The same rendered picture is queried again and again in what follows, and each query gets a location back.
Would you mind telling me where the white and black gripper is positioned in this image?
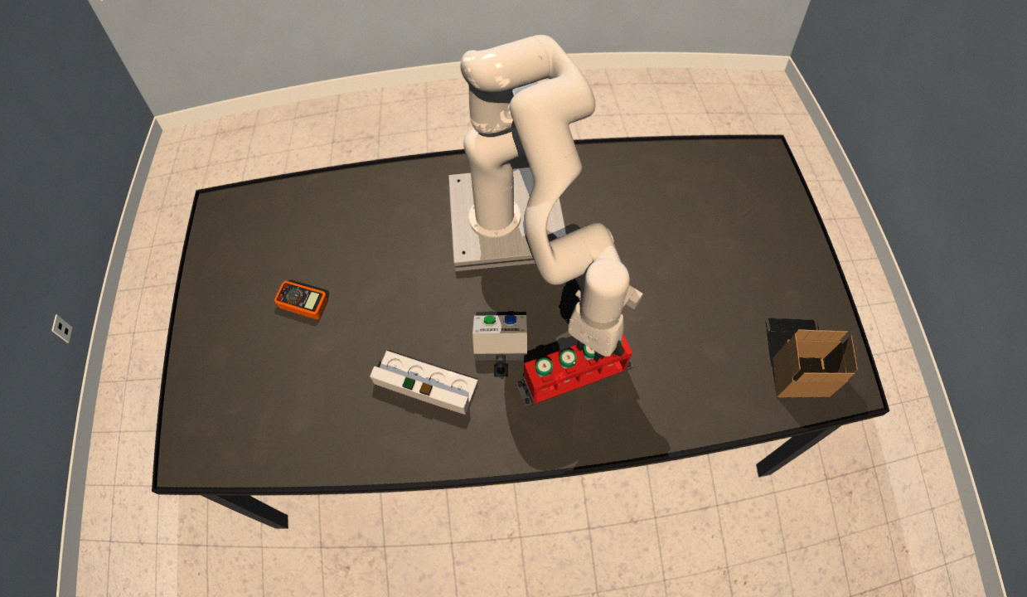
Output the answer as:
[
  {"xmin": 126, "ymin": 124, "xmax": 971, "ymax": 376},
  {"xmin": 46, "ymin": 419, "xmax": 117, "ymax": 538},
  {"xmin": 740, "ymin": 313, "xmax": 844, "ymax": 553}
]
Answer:
[{"xmin": 565, "ymin": 301, "xmax": 625, "ymax": 362}]

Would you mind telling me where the orange digital multimeter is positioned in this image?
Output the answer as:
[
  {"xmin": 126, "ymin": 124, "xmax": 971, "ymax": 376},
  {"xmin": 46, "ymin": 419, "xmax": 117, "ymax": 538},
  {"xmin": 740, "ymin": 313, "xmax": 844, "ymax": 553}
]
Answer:
[{"xmin": 274, "ymin": 281, "xmax": 328, "ymax": 319}]

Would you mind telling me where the red tube rack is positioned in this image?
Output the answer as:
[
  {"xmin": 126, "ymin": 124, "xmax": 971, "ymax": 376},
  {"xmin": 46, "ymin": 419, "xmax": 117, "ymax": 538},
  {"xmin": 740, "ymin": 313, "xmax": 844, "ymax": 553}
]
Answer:
[{"xmin": 524, "ymin": 334, "xmax": 632, "ymax": 404}]

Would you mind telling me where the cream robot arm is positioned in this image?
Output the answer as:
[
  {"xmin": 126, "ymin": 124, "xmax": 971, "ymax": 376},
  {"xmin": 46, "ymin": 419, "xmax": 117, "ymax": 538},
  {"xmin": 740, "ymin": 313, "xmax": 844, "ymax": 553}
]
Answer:
[{"xmin": 460, "ymin": 35, "xmax": 643, "ymax": 329}]

